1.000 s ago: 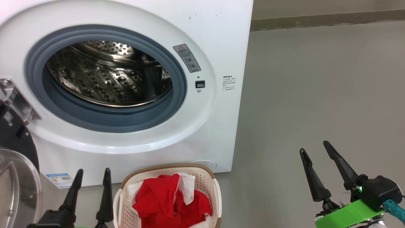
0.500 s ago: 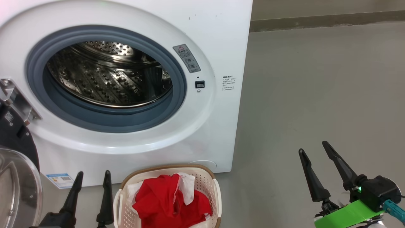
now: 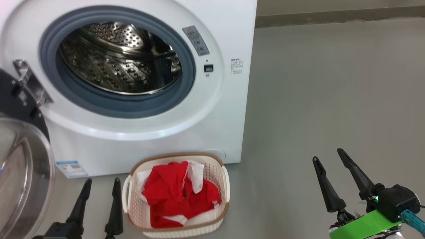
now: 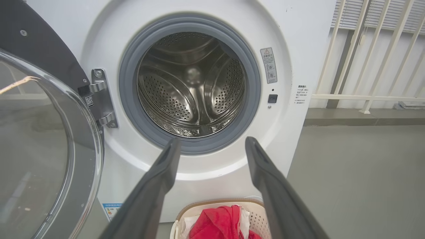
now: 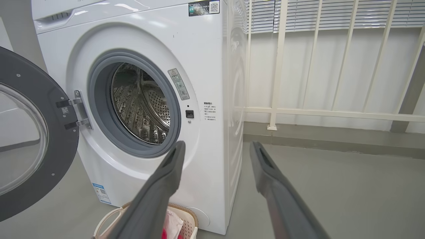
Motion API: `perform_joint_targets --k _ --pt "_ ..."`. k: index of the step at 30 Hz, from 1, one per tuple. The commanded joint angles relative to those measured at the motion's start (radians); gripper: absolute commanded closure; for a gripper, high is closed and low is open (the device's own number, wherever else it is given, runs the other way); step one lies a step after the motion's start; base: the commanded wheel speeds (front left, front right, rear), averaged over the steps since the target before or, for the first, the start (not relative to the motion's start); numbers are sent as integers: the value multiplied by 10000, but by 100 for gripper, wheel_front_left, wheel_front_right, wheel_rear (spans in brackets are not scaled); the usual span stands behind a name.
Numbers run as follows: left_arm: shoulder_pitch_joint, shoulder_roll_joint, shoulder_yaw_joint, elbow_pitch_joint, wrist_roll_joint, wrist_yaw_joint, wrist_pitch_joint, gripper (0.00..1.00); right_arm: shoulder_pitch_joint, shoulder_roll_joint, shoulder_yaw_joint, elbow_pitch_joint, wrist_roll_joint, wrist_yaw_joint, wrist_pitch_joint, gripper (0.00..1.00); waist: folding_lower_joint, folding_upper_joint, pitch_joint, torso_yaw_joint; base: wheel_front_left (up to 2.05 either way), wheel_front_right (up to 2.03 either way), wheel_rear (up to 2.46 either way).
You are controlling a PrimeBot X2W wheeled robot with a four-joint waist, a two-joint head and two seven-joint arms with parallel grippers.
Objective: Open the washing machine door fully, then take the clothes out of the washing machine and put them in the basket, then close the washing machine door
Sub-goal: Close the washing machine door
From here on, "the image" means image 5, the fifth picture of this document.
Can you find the white front-load washing machine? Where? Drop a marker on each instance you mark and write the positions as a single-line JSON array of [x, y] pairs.
[[206, 166]]

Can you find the cream basket with brown rim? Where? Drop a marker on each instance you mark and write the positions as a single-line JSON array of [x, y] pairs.
[[189, 225]]

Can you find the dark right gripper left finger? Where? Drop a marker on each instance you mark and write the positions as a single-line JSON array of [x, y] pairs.
[[149, 212]]

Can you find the black door lock socket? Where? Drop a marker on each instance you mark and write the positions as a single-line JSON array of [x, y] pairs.
[[189, 114]]

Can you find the metal door hinge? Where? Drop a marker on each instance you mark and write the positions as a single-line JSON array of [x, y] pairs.
[[79, 113]]

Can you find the blue energy label sticker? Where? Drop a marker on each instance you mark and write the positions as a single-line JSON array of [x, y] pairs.
[[101, 194]]

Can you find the dark QR code sticker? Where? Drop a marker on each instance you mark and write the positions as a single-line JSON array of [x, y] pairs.
[[202, 8]]

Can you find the grey rubber door gasket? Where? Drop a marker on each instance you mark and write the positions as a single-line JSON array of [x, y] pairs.
[[99, 109]]

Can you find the white window blinds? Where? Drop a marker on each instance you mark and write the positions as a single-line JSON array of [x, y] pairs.
[[332, 13]]

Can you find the stainless steel washing machine drum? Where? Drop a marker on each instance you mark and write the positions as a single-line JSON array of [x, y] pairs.
[[139, 109]]

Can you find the cream metal railing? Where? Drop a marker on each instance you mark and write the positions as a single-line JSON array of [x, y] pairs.
[[277, 66]]

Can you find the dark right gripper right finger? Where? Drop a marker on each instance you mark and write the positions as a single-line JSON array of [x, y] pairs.
[[285, 212]]

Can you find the grey warning sticker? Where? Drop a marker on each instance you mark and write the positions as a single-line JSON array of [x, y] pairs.
[[179, 84]]

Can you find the red and white garment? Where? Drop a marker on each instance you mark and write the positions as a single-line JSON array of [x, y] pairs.
[[172, 225]]

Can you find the black round glass washer door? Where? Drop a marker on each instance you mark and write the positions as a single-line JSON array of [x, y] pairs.
[[59, 149]]

